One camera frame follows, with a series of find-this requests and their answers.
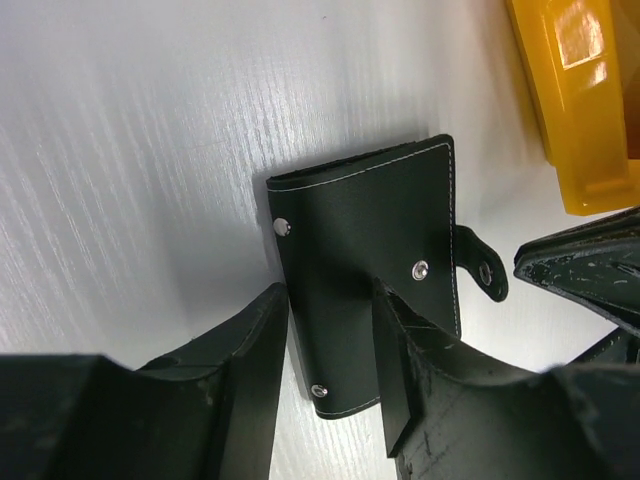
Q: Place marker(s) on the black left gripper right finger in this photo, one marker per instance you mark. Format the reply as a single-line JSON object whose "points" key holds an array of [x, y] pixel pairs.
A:
{"points": [[451, 411]]}

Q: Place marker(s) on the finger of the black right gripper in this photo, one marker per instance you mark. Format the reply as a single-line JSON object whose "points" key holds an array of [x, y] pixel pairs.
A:
{"points": [[595, 265]]}

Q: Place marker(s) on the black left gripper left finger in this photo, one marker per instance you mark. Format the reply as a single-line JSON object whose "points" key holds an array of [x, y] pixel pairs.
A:
{"points": [[206, 410]]}

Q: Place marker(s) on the yellow plastic bin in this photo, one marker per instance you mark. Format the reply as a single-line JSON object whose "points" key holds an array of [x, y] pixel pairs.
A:
{"points": [[581, 59]]}

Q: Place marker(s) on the black leather card holder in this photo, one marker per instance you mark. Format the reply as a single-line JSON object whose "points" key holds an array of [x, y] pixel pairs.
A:
{"points": [[386, 215]]}

